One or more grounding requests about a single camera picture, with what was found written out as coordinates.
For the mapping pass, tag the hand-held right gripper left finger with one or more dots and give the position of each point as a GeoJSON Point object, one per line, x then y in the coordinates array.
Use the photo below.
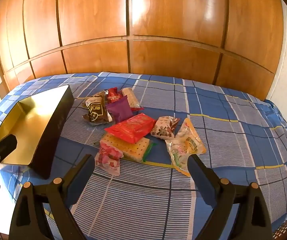
{"type": "Point", "coordinates": [82, 177]}

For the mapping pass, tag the clear yellow seed packet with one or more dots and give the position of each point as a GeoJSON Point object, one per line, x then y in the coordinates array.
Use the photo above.
{"type": "Point", "coordinates": [186, 145]}

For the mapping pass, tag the purple snack packet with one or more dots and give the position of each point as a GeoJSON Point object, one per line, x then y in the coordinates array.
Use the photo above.
{"type": "Point", "coordinates": [120, 110]}

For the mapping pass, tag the clear grain bar packet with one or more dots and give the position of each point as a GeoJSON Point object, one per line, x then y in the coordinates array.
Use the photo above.
{"type": "Point", "coordinates": [132, 98]}

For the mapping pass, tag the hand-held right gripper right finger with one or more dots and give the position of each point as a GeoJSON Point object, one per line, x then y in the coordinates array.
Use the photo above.
{"type": "Point", "coordinates": [199, 177]}

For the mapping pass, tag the red bar packet gold writing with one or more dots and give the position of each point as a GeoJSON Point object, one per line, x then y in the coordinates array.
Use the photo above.
{"type": "Point", "coordinates": [114, 95]}

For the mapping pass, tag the large bright red snack packet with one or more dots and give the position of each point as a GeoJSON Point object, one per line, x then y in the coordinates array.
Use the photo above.
{"type": "Point", "coordinates": [131, 128]}

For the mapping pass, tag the bed with blue plaid sheet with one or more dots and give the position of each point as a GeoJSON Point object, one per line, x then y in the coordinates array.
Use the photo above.
{"type": "Point", "coordinates": [233, 135]}

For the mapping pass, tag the dark brown snack packet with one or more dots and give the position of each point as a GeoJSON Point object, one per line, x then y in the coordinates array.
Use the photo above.
{"type": "Point", "coordinates": [96, 110]}

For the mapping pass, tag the wooden panelled wardrobe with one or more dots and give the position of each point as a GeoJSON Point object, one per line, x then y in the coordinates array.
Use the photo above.
{"type": "Point", "coordinates": [146, 30]}

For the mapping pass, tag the cracker packet with green end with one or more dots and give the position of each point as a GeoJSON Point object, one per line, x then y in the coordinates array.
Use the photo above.
{"type": "Point", "coordinates": [133, 150]}

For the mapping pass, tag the black and gold tin box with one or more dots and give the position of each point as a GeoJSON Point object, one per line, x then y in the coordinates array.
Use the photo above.
{"type": "Point", "coordinates": [48, 132]}

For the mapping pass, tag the dark red crinkled snack packet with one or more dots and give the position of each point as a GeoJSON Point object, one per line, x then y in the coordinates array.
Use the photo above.
{"type": "Point", "coordinates": [137, 109]}

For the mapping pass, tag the white maroon floral snack packet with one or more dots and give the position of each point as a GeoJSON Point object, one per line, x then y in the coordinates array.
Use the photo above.
{"type": "Point", "coordinates": [163, 128]}

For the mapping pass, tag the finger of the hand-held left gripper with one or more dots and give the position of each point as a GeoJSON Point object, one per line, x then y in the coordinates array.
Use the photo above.
{"type": "Point", "coordinates": [3, 147]}

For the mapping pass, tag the pink heart print snack packet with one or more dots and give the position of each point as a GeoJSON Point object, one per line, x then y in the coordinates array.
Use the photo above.
{"type": "Point", "coordinates": [108, 157]}

